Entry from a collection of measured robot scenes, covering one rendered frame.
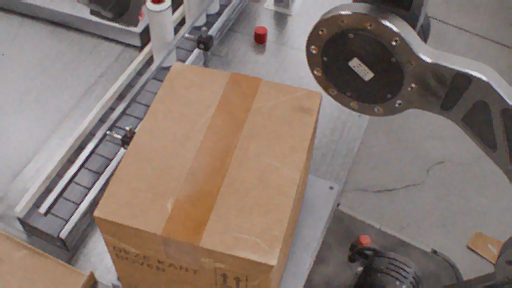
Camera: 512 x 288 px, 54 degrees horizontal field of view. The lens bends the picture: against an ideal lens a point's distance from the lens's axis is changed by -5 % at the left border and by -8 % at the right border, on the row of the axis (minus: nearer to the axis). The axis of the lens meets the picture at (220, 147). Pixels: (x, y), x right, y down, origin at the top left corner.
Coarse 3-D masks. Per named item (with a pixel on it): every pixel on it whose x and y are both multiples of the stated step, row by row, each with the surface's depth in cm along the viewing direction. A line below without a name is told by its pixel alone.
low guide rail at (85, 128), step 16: (176, 16) 125; (144, 48) 118; (128, 80) 114; (112, 96) 110; (96, 112) 106; (80, 128) 103; (64, 160) 100; (48, 176) 97; (32, 192) 94; (16, 208) 92
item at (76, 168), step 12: (204, 12) 120; (192, 24) 117; (180, 36) 113; (168, 48) 111; (156, 60) 108; (156, 72) 108; (144, 84) 105; (132, 96) 102; (120, 108) 100; (108, 120) 98; (96, 144) 95; (84, 156) 93; (72, 168) 91; (72, 180) 91; (60, 192) 89; (48, 204) 87
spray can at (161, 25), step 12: (156, 0) 105; (168, 0) 108; (156, 12) 107; (168, 12) 108; (156, 24) 109; (168, 24) 110; (156, 36) 112; (168, 36) 112; (156, 48) 115; (168, 60) 117
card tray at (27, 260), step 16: (0, 240) 97; (16, 240) 97; (0, 256) 95; (16, 256) 95; (32, 256) 95; (48, 256) 95; (0, 272) 93; (16, 272) 93; (32, 272) 93; (48, 272) 93; (64, 272) 93; (80, 272) 93
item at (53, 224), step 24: (192, 48) 123; (144, 72) 118; (168, 72) 118; (120, 96) 114; (144, 96) 113; (120, 120) 109; (120, 144) 105; (96, 168) 102; (48, 192) 98; (72, 192) 98; (24, 216) 95; (48, 216) 95
